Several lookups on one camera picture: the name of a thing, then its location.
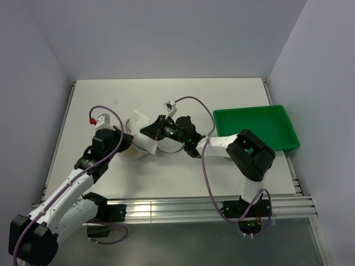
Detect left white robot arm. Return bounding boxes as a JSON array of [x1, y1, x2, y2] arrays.
[[8, 127, 133, 265]]

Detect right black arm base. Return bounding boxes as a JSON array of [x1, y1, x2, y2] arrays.
[[221, 198, 271, 219]]

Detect green plastic bin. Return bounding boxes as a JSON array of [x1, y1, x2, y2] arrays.
[[213, 105, 300, 151]]

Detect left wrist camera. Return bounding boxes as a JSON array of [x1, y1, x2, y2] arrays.
[[89, 113, 113, 131]]

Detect aluminium mounting rail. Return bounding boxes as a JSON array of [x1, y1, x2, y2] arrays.
[[108, 194, 318, 224]]

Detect white garments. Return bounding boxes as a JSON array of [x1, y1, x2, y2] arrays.
[[123, 110, 158, 160]]

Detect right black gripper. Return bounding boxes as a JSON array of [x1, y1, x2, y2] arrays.
[[141, 115, 187, 145]]

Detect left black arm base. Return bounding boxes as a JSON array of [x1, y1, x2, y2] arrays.
[[89, 204, 126, 223]]

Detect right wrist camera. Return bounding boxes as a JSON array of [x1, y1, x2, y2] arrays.
[[164, 100, 178, 120]]

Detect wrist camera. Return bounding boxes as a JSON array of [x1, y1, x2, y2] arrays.
[[164, 100, 178, 120], [89, 113, 113, 131]]

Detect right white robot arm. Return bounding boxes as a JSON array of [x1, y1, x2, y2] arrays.
[[140, 115, 276, 216]]

